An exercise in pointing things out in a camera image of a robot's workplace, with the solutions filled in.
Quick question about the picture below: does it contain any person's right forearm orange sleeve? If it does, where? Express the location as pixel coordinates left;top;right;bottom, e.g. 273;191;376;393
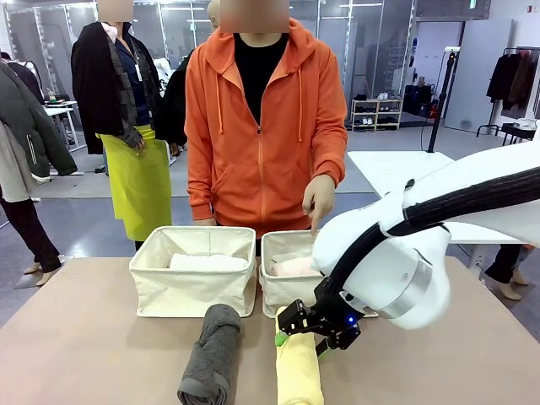
186;143;216;223

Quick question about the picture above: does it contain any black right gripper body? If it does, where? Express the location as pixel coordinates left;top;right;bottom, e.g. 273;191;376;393
310;294;363;351

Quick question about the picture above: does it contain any person in dark green coat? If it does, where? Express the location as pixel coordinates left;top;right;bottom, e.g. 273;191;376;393
0;52;79;288

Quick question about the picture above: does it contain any white background table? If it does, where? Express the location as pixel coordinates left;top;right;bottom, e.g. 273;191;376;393
346;150;540;278

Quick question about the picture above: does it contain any white background desk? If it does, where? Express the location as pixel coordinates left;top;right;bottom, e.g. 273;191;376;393
41;100;81;154

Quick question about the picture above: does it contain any black braided cable sleeve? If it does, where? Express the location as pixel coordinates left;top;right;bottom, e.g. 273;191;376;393
314;166;540;313

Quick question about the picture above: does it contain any person's left forearm orange sleeve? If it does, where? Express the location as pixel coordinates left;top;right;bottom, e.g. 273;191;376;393
310;126;349;186

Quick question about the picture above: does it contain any person's left hand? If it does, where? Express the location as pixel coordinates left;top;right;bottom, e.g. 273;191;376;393
301;175;337;236

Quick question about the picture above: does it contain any black camera stand pole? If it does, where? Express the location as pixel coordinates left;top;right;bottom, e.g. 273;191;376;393
425;46;461;154

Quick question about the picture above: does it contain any wooden shoe rack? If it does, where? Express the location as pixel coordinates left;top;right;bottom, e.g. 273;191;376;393
350;92;404;132

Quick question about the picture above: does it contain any black utility cart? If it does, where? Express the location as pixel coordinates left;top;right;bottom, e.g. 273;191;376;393
501;121;537;143

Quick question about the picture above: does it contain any cream fabric basket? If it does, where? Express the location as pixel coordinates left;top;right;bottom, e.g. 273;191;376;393
259;229;380;319
128;225;258;319

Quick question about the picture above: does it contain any grey rolled towel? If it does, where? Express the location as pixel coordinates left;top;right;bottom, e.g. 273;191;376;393
176;303;242;405

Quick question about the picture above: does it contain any white towel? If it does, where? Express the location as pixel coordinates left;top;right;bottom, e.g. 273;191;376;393
168;251;250;273

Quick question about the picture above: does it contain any pink towel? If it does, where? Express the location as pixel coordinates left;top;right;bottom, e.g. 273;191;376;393
269;256;324;278

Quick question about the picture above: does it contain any clothes rack with dark garments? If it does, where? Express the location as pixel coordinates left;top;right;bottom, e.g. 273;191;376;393
485;46;540;119

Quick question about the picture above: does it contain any black bags pile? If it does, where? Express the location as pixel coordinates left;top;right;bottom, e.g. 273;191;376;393
402;83;435;117

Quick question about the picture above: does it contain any yellow towel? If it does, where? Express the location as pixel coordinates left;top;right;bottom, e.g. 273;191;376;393
275;305;325;405

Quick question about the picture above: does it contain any mannequin in black coat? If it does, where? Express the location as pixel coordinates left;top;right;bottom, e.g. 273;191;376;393
159;58;190;149

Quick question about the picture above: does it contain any person in orange hoodie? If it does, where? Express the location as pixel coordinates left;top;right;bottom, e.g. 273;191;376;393
184;16;349;231

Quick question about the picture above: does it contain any person with orange garment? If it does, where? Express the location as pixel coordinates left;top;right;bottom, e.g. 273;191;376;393
483;242;535;301

